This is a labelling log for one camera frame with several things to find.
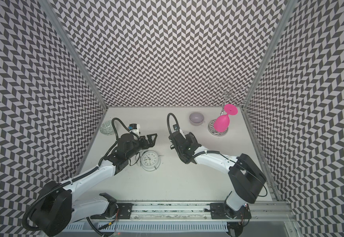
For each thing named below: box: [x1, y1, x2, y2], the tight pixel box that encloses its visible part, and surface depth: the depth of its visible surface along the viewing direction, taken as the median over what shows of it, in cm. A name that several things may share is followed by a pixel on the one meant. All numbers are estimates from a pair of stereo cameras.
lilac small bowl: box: [189, 112, 205, 126], surface depth 107 cm
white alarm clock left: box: [139, 150, 164, 172], surface depth 88 cm
